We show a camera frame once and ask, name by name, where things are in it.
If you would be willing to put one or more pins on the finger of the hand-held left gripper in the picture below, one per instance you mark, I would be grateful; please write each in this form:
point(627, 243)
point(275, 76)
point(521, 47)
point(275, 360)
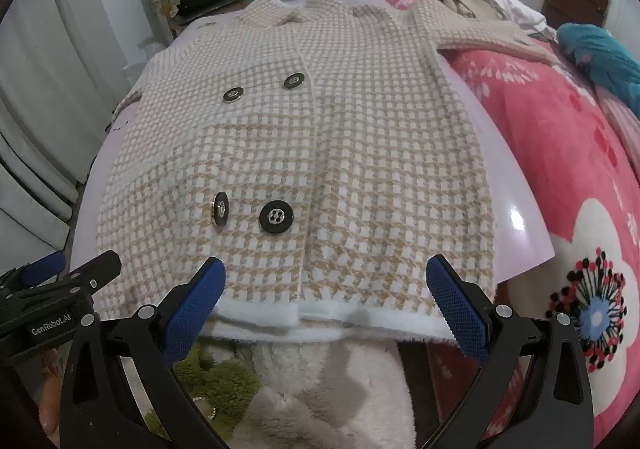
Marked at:
point(42, 268)
point(97, 271)

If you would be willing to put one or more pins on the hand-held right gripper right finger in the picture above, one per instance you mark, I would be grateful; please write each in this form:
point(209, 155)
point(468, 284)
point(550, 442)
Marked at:
point(460, 309)

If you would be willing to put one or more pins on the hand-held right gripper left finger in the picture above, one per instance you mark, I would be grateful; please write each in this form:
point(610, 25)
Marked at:
point(200, 309)

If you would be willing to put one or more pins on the beige white houndstooth coat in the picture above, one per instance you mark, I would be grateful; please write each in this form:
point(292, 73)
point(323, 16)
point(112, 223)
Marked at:
point(350, 129)

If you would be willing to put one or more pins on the person's left hand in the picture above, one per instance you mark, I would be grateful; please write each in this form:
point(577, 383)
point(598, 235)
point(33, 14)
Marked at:
point(51, 394)

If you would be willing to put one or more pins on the glossy lilac mat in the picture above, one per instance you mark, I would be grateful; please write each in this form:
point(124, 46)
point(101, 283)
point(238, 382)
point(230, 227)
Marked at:
point(510, 209)

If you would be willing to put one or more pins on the white curtain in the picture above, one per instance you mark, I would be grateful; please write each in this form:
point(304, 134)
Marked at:
point(40, 104)

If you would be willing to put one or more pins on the pink floral blanket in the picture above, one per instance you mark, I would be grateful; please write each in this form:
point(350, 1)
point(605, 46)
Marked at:
point(550, 129)

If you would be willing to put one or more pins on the teal cloth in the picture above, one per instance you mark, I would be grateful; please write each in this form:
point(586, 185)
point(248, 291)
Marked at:
point(600, 54)

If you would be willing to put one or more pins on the white cloth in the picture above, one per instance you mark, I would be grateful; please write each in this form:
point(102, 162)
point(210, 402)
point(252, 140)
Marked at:
point(515, 9)

